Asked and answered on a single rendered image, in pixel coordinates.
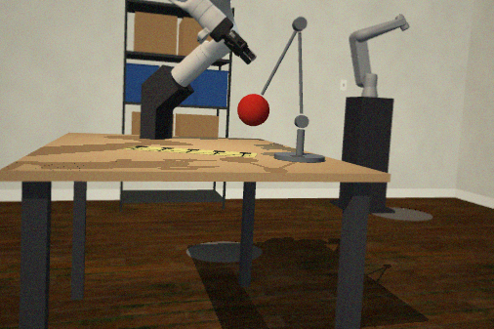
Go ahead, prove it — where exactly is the pale yellow strip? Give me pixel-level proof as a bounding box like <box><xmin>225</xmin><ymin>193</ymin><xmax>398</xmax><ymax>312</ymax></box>
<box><xmin>125</xmin><ymin>144</ymin><xmax>259</xmax><ymax>159</ymax></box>

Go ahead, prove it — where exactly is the pale wooden table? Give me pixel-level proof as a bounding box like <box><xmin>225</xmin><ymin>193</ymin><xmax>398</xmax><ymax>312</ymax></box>
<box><xmin>0</xmin><ymin>132</ymin><xmax>391</xmax><ymax>329</ymax></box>

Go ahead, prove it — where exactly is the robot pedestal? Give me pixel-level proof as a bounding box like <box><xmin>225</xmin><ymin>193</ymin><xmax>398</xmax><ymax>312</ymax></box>
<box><xmin>140</xmin><ymin>64</ymin><xmax>195</xmax><ymax>141</ymax></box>

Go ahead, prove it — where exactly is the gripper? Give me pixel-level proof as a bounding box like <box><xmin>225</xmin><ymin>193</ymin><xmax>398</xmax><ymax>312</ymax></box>
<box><xmin>209</xmin><ymin>18</ymin><xmax>252</xmax><ymax>59</ymax></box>

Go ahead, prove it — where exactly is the grey round floor disc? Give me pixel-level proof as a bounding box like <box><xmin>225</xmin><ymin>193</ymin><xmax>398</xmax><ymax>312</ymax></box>
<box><xmin>372</xmin><ymin>206</ymin><xmax>434</xmax><ymax>223</ymax></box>
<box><xmin>185</xmin><ymin>241</ymin><xmax>264</xmax><ymax>264</ymax></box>

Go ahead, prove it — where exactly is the blue box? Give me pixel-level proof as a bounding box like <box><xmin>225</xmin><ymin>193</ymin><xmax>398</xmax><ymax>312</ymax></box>
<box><xmin>125</xmin><ymin>62</ymin><xmax>229</xmax><ymax>109</ymax></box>

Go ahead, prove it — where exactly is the black stand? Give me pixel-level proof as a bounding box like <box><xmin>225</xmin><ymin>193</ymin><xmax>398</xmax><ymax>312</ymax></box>
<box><xmin>330</xmin><ymin>96</ymin><xmax>395</xmax><ymax>215</ymax></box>

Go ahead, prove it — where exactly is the black shelf unit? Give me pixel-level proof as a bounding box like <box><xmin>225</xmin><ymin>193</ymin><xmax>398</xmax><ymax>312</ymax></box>
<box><xmin>120</xmin><ymin>0</ymin><xmax>235</xmax><ymax>212</ymax></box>

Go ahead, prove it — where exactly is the large cardboard box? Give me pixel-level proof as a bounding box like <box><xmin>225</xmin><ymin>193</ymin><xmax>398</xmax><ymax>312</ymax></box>
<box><xmin>133</xmin><ymin>11</ymin><xmax>180</xmax><ymax>56</ymax></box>
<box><xmin>178</xmin><ymin>16</ymin><xmax>216</xmax><ymax>57</ymax></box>

